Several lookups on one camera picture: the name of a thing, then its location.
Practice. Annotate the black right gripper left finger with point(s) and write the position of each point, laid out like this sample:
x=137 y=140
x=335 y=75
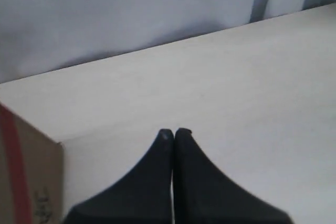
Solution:
x=143 y=195

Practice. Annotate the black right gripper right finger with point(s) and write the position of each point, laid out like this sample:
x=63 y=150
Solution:
x=204 y=194

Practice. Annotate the cardboard box with yellow tape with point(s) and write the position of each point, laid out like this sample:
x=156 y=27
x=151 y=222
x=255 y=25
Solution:
x=32 y=172

